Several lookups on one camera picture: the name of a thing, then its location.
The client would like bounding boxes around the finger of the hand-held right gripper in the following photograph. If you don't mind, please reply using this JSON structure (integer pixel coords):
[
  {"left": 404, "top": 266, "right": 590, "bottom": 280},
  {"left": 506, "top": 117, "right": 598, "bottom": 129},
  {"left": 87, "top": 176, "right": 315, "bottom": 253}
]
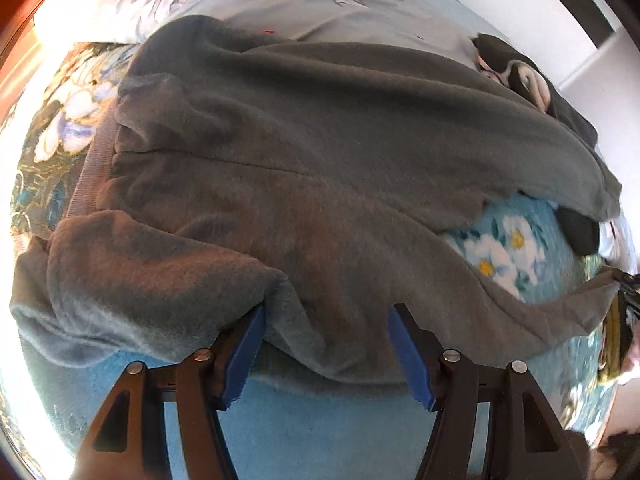
[{"left": 617, "top": 271, "right": 640, "bottom": 321}]

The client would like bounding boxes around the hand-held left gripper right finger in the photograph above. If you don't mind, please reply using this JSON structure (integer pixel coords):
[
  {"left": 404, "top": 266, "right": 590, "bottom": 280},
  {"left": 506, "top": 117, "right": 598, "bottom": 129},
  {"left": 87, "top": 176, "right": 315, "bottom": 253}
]
[{"left": 389, "top": 302, "right": 576, "bottom": 480}]

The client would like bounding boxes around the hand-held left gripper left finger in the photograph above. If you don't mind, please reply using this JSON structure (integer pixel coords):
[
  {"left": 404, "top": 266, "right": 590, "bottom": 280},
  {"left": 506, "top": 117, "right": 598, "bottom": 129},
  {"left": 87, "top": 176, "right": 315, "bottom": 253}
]
[{"left": 75, "top": 304, "right": 267, "bottom": 480}]

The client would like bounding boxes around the grey fleece sweatshirt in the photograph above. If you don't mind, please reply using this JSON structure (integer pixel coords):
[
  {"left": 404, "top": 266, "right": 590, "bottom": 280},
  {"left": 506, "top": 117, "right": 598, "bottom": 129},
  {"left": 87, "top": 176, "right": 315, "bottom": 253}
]
[{"left": 9, "top": 15, "right": 623, "bottom": 386}]

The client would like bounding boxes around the mustard folded garment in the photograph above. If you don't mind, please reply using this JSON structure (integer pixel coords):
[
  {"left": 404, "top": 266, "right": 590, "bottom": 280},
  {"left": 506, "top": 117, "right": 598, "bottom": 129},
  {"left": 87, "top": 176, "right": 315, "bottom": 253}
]
[{"left": 597, "top": 305, "right": 635, "bottom": 396}]

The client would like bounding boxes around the teal floral bedsheet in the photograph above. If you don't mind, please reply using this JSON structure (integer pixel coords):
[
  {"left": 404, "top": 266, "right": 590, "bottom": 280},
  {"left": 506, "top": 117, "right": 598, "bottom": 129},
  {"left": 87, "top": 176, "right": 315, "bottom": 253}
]
[{"left": 0, "top": 40, "right": 640, "bottom": 480}]

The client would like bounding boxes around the black and white fleece garment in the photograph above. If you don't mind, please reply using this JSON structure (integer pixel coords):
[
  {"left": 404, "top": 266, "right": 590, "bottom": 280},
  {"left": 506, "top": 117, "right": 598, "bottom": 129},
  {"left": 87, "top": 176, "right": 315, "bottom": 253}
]
[{"left": 472, "top": 32, "right": 608, "bottom": 256}]

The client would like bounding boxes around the light blue floral quilt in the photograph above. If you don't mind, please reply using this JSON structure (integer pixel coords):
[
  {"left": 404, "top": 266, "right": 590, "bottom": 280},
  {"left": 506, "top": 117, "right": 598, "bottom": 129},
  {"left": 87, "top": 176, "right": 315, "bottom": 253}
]
[{"left": 95, "top": 0, "right": 506, "bottom": 76}]

